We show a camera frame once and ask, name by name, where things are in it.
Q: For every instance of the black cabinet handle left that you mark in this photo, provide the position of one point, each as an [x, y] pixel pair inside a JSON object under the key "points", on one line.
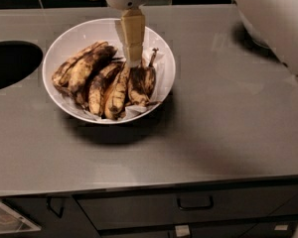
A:
{"points": [[57, 210]]}

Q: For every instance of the large white bowl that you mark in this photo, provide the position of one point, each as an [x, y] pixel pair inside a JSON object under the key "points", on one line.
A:
{"points": [[79, 37]]}

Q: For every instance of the black drawer handle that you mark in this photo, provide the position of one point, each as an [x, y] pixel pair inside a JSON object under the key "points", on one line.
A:
{"points": [[195, 202]]}

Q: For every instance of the dark drawer front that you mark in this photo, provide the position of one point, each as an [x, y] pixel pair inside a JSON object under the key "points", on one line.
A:
{"points": [[129, 211]]}

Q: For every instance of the round black sink opening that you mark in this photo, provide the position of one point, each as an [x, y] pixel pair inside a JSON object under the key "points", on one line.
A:
{"points": [[18, 59]]}

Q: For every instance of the framed panel lower left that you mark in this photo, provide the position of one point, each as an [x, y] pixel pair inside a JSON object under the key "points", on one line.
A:
{"points": [[12, 221]]}

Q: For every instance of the dark banana centre right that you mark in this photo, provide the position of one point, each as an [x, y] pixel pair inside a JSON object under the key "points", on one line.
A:
{"points": [[136, 89]]}

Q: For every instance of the dark banana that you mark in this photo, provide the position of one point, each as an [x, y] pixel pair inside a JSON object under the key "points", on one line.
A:
{"points": [[136, 89], [150, 74]]}

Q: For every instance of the dark banana far right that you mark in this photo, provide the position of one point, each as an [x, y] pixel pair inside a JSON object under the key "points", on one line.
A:
{"points": [[150, 74]]}

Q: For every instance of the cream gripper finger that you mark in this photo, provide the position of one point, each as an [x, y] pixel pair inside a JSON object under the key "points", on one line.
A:
{"points": [[133, 28], [119, 33]]}

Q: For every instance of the small white label right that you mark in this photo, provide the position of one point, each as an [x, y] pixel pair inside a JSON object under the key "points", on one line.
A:
{"points": [[281, 227]]}

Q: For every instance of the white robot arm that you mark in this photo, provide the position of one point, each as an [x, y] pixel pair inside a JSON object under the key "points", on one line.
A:
{"points": [[274, 22]]}

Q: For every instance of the spotted banana centre long stem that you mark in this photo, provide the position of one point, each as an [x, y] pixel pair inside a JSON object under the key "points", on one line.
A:
{"points": [[116, 93]]}

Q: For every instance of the white label on drawer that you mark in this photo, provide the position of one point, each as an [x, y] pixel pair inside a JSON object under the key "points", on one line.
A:
{"points": [[182, 231]]}

